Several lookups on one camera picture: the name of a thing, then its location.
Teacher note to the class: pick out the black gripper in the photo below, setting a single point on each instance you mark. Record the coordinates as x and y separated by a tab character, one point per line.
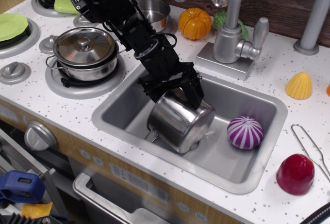
166	72

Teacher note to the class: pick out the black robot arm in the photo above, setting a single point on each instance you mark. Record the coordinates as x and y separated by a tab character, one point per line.
125	19

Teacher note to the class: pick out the grey toy sink basin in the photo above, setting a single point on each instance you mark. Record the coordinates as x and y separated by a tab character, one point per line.
227	141

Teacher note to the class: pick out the steel pot with lid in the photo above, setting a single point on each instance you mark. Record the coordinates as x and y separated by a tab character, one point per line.
86	54

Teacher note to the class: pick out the silver toy faucet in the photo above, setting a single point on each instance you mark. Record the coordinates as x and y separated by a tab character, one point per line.
230	54

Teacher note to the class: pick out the orange toy pumpkin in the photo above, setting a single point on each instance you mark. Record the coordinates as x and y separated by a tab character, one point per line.
194	23

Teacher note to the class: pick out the purple white striped onion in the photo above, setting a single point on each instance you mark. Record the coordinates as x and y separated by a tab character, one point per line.
245	133

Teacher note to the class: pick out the green toy vegetable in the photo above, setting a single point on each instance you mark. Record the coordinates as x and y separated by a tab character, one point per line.
220	17

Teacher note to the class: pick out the grey stove knob upper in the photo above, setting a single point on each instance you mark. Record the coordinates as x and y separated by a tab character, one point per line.
81	21

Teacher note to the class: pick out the grey stove knob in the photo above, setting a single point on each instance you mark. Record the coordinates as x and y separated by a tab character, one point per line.
46	45
14	73
81	21

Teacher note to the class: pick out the yellow toy corn piece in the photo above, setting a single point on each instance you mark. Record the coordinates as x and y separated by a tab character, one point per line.
299	86

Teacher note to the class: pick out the grey stove knob middle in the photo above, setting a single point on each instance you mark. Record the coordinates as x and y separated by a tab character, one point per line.
46	45

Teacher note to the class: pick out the grey oven dial knob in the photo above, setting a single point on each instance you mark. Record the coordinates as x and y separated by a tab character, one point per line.
38	137

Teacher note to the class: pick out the red toy apple half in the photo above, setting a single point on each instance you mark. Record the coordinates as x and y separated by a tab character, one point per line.
296	175

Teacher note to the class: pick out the grey stove knob front left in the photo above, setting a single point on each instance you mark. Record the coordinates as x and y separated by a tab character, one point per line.
14	73

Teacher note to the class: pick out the green plate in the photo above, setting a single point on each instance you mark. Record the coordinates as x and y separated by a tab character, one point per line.
12	25

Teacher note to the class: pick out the blue clamp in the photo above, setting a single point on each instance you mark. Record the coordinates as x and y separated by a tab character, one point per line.
22	187

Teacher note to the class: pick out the steel saucepan with wire handle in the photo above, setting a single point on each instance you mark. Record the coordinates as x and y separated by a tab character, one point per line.
156	11

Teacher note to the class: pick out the silver oven door handle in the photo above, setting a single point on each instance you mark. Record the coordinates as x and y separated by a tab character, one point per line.
82	190

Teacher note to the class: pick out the grey vertical post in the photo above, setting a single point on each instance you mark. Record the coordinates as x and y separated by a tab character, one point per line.
307	45

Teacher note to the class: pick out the wire utensil handle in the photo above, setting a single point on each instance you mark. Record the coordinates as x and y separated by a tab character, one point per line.
310	148

